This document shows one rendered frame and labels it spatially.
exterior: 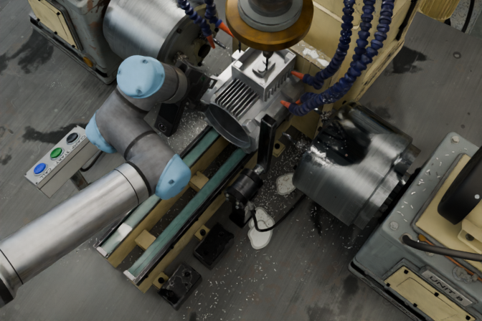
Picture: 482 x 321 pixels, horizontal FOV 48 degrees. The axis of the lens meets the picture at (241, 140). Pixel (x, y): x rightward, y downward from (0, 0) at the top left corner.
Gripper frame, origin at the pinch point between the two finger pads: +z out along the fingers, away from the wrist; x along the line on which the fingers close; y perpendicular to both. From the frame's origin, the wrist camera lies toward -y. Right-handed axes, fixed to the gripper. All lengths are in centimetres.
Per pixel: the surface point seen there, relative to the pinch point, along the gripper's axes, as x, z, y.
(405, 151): -44.2, 3.3, 17.0
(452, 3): -25, 94, 70
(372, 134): -36.5, 0.6, 16.2
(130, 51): 23.8, 0.6, -0.5
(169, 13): 18.8, -1.6, 12.8
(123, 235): -2.5, -2.2, -37.5
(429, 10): -19, 98, 65
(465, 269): -66, -6, 5
